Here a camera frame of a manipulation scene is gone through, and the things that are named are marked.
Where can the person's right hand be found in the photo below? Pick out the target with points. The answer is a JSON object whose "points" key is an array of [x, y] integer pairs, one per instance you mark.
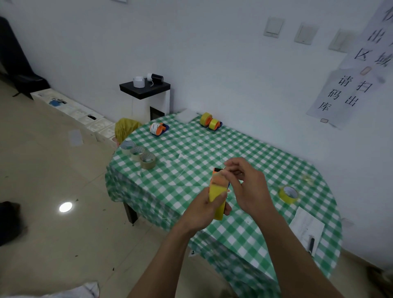
{"points": [[253, 193]]}

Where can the person's left hand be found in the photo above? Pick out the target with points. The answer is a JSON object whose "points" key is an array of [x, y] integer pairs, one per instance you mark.
{"points": [[199, 215]]}

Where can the tall yellow tape roll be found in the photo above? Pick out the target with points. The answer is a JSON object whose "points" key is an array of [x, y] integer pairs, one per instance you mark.
{"points": [[216, 192]]}

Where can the brown tape roll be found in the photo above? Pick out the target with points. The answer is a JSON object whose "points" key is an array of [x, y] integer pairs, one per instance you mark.
{"points": [[149, 165]]}

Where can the short yellow tape roll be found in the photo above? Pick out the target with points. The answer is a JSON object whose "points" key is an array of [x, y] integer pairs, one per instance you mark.
{"points": [[213, 124]]}

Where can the beige tape roll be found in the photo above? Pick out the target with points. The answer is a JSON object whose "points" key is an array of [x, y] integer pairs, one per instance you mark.
{"points": [[135, 156]]}

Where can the white printed tape roll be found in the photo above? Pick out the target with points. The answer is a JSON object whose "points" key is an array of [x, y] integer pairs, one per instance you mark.
{"points": [[154, 129]]}

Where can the person's right forearm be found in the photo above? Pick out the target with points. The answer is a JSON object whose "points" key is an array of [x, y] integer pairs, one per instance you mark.
{"points": [[297, 261]]}

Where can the person's left forearm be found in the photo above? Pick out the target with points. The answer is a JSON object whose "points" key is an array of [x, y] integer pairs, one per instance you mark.
{"points": [[162, 267]]}

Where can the green checkered tablecloth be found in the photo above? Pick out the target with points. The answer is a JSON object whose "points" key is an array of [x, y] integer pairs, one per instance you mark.
{"points": [[190, 172]]}

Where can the white paper sheet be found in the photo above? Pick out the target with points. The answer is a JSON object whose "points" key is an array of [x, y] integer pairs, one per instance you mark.
{"points": [[304, 224]]}

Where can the dark table leg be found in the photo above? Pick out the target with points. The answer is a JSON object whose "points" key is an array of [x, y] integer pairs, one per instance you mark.
{"points": [[130, 213]]}

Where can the black pen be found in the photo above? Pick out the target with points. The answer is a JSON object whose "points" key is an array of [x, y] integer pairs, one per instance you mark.
{"points": [[312, 245]]}

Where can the white foam pad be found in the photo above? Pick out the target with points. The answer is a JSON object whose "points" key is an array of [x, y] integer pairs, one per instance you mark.
{"points": [[186, 116]]}

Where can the yellow plastic bag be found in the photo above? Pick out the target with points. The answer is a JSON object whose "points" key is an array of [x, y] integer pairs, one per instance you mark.
{"points": [[126, 129]]}

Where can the white cloth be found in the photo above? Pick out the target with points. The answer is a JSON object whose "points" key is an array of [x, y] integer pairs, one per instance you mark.
{"points": [[86, 291]]}

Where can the white cabinet with black top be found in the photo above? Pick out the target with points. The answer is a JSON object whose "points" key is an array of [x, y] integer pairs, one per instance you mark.
{"points": [[144, 89]]}

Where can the row of white boxes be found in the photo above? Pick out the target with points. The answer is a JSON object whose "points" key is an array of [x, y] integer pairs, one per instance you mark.
{"points": [[76, 115]]}

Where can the blue object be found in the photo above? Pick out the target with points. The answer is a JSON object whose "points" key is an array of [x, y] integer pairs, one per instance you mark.
{"points": [[54, 102]]}

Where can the black chair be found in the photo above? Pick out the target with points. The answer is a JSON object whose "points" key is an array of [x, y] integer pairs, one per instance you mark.
{"points": [[18, 73]]}

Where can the white wall outlet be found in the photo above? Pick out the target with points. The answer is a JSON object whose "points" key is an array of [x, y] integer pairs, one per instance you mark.
{"points": [[347, 223]]}

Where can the white paper wall sign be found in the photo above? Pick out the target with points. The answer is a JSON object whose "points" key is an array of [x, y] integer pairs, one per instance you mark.
{"points": [[373, 40], [337, 110]]}

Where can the white wall switch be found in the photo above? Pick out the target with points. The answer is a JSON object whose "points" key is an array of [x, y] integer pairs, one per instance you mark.
{"points": [[341, 40], [306, 33], [273, 27]]}

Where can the white printed wall paper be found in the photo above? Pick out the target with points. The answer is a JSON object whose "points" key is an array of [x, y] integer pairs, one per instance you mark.
{"points": [[119, 1]]}

